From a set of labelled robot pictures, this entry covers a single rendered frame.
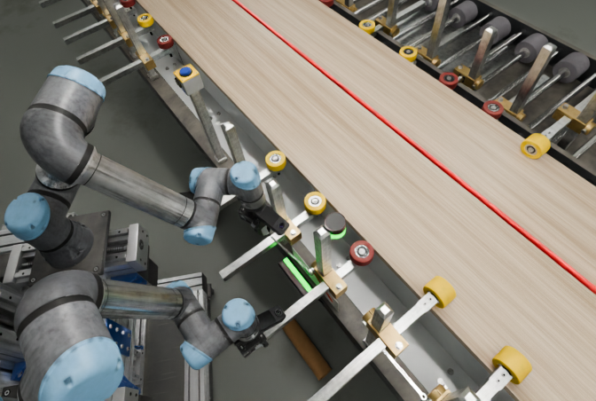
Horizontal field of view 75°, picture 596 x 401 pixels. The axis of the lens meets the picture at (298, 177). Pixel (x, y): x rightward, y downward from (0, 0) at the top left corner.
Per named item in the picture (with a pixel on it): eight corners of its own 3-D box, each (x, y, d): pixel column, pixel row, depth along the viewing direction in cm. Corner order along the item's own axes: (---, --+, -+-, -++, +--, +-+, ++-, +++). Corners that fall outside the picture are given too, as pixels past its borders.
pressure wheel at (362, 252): (359, 279, 136) (361, 266, 126) (344, 262, 139) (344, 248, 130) (376, 264, 138) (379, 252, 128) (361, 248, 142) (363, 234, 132)
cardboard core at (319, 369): (318, 379, 183) (281, 326, 198) (318, 381, 190) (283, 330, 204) (331, 367, 186) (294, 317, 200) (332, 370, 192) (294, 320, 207)
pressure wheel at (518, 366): (517, 373, 99) (489, 352, 106) (521, 390, 103) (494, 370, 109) (532, 357, 101) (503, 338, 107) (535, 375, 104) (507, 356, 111)
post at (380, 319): (370, 354, 137) (384, 319, 97) (363, 345, 139) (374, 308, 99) (377, 347, 138) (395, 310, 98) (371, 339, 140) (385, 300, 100)
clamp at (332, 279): (335, 299, 130) (335, 294, 126) (310, 269, 136) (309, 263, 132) (348, 289, 131) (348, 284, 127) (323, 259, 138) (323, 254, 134)
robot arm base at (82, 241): (41, 272, 120) (19, 260, 112) (50, 229, 128) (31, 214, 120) (90, 263, 120) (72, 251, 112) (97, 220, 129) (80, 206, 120)
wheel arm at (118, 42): (81, 66, 208) (77, 59, 205) (79, 63, 210) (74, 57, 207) (154, 31, 221) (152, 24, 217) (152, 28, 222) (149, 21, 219)
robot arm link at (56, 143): (6, 144, 70) (223, 241, 98) (34, 98, 76) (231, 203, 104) (-11, 166, 77) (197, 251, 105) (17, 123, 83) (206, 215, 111)
